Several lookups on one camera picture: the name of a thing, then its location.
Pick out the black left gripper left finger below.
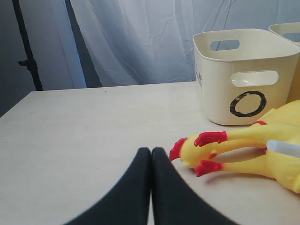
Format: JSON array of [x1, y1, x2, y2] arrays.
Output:
[[67, 147, 151, 225]]

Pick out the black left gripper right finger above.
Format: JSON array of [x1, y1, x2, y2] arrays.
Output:
[[152, 147, 235, 225]]

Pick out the rubber chicken bins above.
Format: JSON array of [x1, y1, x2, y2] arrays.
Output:
[[169, 100, 300, 168]]

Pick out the whole rubber chicken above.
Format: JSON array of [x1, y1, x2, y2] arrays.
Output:
[[194, 149, 300, 194]]

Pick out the cream bin marked O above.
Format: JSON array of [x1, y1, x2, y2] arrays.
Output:
[[193, 29, 300, 125]]

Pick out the white backdrop cloth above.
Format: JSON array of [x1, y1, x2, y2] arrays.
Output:
[[48, 0, 300, 88]]

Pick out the black stand pole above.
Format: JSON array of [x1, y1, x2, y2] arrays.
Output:
[[12, 0, 43, 91]]

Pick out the cream bin marked X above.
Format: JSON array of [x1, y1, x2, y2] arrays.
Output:
[[268, 22, 300, 103]]

